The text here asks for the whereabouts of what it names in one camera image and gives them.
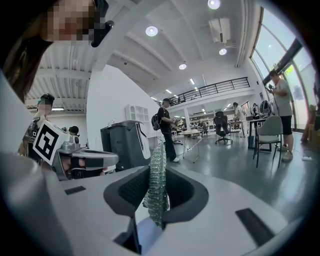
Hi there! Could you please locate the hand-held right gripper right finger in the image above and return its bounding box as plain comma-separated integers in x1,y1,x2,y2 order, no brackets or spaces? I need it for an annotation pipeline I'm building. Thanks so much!
149,166,301,256

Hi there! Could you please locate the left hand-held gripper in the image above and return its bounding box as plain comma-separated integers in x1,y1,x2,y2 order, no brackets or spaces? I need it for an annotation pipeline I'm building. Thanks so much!
32,119,120,181

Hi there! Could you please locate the white ceiling air conditioner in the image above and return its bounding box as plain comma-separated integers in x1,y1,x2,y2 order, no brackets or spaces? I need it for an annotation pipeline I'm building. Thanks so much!
208,17,231,44

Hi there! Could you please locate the black head-mounted camera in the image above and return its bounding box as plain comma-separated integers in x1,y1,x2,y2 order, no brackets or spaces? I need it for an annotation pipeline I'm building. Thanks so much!
91,0,115,48

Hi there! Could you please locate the white shelf cabinet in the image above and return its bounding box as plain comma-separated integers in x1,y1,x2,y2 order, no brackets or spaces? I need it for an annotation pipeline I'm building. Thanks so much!
124,104,151,123

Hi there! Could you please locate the black mezzanine railing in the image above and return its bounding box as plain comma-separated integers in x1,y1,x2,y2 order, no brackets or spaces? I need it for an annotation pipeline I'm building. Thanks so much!
172,76,251,105

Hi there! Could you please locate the large window wall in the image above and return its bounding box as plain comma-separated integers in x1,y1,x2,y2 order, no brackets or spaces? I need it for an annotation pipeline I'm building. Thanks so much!
249,7,320,131

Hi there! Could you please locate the green cleaning cloth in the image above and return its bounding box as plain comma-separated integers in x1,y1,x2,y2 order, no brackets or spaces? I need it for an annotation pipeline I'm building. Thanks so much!
142,144,171,229

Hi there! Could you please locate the grey chair with black legs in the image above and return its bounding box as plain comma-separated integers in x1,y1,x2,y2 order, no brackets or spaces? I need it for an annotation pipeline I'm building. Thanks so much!
252,115,285,168

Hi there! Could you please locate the person's head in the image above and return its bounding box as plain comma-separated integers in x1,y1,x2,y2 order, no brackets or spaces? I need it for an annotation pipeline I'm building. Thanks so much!
39,0,101,47

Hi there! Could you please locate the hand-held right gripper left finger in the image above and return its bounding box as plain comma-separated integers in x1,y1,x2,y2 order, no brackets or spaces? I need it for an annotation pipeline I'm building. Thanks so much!
2,154,151,256

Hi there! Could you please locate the round folding table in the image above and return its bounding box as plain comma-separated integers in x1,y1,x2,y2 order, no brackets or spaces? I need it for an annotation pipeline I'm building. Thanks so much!
178,129,203,163

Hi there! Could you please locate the person's left hand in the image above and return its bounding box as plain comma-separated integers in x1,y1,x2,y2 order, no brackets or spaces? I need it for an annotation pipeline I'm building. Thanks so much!
61,158,110,180

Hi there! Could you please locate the black office chair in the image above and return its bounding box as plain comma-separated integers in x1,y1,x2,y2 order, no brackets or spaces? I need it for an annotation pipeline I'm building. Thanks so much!
214,111,233,145

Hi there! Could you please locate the dark grey machine cabinet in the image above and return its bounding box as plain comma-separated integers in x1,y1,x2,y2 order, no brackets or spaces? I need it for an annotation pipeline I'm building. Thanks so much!
100,120,152,172

